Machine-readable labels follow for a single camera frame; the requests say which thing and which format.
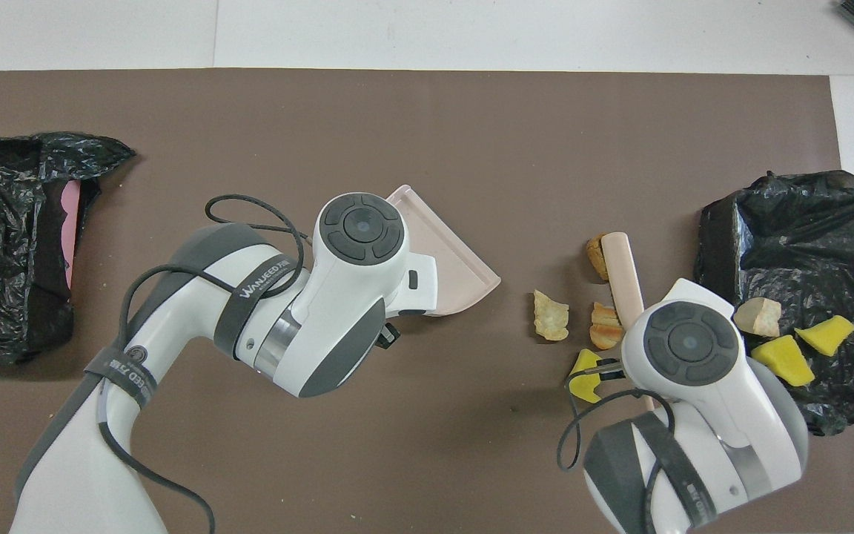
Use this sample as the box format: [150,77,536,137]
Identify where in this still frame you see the yellow sponge piece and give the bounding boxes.
[570,349,606,404]
[795,315,854,357]
[750,334,816,387]

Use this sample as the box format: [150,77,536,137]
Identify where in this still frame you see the beige hand brush black bristles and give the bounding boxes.
[601,231,656,412]

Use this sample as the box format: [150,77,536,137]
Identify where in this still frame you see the croissant bread piece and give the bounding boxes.
[733,297,782,338]

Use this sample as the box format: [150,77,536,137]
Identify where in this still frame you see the sliced striped bread piece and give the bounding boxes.
[590,302,625,350]

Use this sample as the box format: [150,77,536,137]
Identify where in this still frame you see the brown table mat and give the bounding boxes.
[0,68,854,534]

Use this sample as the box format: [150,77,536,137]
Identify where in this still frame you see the pink plastic bin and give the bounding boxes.
[60,182,81,289]

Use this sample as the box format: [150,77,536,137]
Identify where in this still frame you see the bin lined with black bag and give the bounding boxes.
[694,170,854,437]

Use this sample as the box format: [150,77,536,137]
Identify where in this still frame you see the pale bread chunk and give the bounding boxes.
[532,289,570,342]

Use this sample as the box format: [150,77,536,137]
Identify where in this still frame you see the brown bread roll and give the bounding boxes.
[586,234,609,281]

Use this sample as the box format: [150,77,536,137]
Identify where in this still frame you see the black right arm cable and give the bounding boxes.
[557,360,676,534]

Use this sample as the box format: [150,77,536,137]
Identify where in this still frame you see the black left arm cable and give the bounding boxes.
[123,194,309,534]

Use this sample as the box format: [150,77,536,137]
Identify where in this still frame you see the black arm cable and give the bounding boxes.
[123,194,309,534]
[557,360,676,534]

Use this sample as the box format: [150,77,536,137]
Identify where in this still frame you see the beige plastic dustpan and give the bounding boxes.
[385,184,503,318]

